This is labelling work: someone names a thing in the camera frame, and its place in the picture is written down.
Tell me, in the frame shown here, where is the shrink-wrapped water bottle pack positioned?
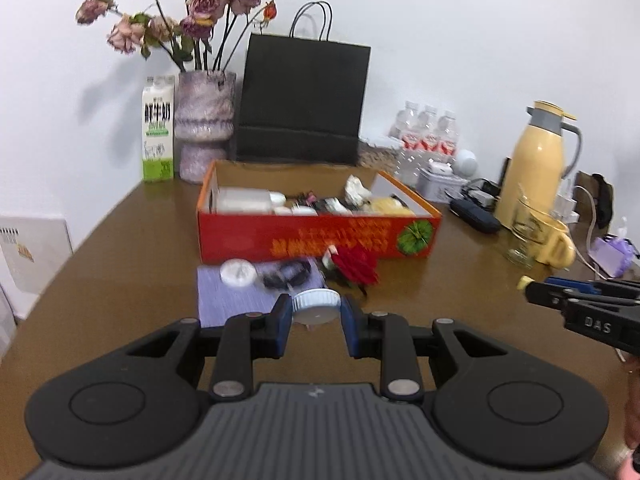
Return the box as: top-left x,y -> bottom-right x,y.
390,101 -> 461,186

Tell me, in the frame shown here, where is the grey tin box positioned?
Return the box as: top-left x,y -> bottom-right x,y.
416,160 -> 468,204

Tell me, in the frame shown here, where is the dried flower bouquet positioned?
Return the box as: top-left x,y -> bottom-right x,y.
75,0 -> 278,73

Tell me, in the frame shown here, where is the yellow thermos jug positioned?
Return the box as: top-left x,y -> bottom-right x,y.
494,101 -> 583,231

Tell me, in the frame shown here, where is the yellow sponge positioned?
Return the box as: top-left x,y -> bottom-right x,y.
362,196 -> 416,217

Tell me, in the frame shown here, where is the white round lamp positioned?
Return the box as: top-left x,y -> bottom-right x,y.
452,149 -> 478,178

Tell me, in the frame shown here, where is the yellow mug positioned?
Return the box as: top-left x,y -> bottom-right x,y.
532,210 -> 577,267

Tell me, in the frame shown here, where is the white foam box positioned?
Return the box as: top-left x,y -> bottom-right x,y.
216,187 -> 273,213

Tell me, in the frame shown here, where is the white desk calendar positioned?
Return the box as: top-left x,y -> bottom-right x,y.
0,212 -> 73,321

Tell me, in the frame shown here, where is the person's right forearm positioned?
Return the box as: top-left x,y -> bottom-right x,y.
620,357 -> 640,480

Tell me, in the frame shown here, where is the white cable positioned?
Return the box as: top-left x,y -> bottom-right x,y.
572,185 -> 608,281

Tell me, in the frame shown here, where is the white wall charger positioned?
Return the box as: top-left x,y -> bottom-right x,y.
555,180 -> 581,223

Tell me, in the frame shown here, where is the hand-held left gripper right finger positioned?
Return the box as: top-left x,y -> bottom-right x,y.
340,296 -> 508,402

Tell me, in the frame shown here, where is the dark blue glasses case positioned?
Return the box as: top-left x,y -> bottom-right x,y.
449,197 -> 502,234

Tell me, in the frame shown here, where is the black paper bag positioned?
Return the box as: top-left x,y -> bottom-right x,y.
235,1 -> 372,166

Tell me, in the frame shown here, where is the white round disc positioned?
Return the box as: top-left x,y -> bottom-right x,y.
220,259 -> 257,288

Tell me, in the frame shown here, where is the purple marbled vase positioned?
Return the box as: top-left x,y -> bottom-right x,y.
173,71 -> 237,184

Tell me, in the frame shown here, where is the crumpled beige tissue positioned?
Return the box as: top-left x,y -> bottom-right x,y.
344,175 -> 373,206

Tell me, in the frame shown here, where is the woven brown mat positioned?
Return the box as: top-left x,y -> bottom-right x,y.
357,140 -> 401,168

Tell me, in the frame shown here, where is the clear glass cup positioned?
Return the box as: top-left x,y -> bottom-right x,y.
505,195 -> 556,268

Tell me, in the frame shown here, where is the black cable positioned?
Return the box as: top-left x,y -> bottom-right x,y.
256,259 -> 313,291

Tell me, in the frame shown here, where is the brown paper bag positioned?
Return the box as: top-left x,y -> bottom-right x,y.
575,171 -> 613,228

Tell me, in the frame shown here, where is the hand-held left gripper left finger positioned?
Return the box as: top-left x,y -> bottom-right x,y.
125,294 -> 294,402

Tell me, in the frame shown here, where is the white round lid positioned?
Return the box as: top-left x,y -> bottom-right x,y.
291,289 -> 342,326

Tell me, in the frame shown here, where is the red artificial rose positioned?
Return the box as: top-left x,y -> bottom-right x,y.
322,245 -> 381,298

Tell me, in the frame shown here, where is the white and green milk carton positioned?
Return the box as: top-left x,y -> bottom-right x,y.
141,75 -> 176,183

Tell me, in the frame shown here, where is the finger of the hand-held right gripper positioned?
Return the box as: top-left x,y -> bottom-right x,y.
545,276 -> 640,296
524,280 -> 573,312

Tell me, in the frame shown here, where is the purple pouch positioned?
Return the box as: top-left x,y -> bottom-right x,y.
590,235 -> 636,278

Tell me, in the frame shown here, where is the red cardboard box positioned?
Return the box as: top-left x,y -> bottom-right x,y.
196,160 -> 443,266

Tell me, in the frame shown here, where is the purple cloth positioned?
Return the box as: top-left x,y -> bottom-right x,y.
196,260 -> 328,328

